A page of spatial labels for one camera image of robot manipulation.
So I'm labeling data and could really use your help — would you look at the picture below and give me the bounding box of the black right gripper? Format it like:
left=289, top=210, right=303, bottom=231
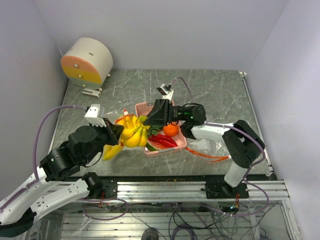
left=140, top=98, right=186, bottom=126

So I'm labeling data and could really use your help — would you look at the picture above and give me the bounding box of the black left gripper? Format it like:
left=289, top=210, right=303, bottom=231
left=82, top=117, right=125, bottom=164

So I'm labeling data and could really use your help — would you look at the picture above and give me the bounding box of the yellow banana bunch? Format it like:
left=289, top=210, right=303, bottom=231
left=115, top=114, right=150, bottom=148

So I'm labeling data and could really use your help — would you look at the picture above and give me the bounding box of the clear zip bag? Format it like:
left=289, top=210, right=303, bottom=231
left=185, top=139, right=231, bottom=163
left=102, top=110, right=150, bottom=161

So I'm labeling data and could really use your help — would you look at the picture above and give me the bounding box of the single yellow banana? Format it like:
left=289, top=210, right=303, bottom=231
left=103, top=144, right=123, bottom=161

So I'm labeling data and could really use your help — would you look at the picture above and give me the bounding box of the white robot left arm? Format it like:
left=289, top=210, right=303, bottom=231
left=0, top=118, right=124, bottom=238

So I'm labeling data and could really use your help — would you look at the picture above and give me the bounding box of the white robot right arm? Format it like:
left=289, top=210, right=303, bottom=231
left=143, top=99, right=266, bottom=198

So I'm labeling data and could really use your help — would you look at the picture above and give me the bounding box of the pink perforated plastic basket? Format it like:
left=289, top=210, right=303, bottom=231
left=135, top=102, right=187, bottom=157

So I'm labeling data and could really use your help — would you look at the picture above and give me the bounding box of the orange fruit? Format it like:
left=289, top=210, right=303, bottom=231
left=163, top=124, right=179, bottom=137

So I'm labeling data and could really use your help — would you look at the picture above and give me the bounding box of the red chili pepper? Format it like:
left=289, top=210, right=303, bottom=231
left=148, top=137, right=178, bottom=148
left=152, top=134, right=176, bottom=143

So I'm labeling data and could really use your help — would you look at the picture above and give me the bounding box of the watermelon slice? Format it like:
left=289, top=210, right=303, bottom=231
left=145, top=140, right=161, bottom=152

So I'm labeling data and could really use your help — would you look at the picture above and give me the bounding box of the round cream drawer box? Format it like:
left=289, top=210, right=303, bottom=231
left=60, top=37, right=114, bottom=90

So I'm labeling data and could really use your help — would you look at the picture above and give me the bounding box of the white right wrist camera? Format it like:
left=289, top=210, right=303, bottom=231
left=156, top=84, right=174, bottom=101

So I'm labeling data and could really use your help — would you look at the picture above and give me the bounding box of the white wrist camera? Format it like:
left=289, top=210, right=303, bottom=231
left=156, top=84, right=174, bottom=101
left=84, top=104, right=106, bottom=127

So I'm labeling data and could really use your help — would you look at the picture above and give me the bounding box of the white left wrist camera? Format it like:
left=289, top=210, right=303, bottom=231
left=84, top=104, right=106, bottom=127

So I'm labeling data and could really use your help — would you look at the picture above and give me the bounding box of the small white bracket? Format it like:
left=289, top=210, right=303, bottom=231
left=82, top=88, right=102, bottom=99

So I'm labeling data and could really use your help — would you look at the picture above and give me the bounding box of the aluminium rail frame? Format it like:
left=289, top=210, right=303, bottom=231
left=14, top=174, right=301, bottom=240

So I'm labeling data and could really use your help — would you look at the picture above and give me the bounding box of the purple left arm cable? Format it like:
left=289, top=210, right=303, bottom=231
left=0, top=104, right=88, bottom=213

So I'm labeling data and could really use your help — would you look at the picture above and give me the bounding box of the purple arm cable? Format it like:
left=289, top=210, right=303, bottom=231
left=0, top=104, right=88, bottom=213
left=169, top=76, right=267, bottom=181

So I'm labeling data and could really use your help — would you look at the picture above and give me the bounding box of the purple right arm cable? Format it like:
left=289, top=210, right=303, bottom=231
left=169, top=76, right=267, bottom=181

